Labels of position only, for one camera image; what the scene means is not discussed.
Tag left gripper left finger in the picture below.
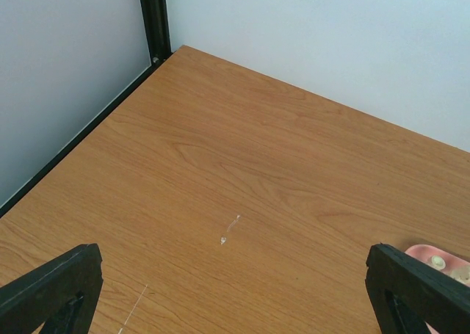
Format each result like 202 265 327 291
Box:
1 243 104 333

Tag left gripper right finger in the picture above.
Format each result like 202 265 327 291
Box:
365 244 469 333

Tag white chess knight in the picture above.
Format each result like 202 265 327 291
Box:
427 255 447 271

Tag white chess bishop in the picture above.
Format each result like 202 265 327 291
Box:
449 266 470 285

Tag pink plastic tray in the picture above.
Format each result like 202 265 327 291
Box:
404 243 470 334

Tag black aluminium frame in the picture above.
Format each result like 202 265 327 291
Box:
1 0 172 215

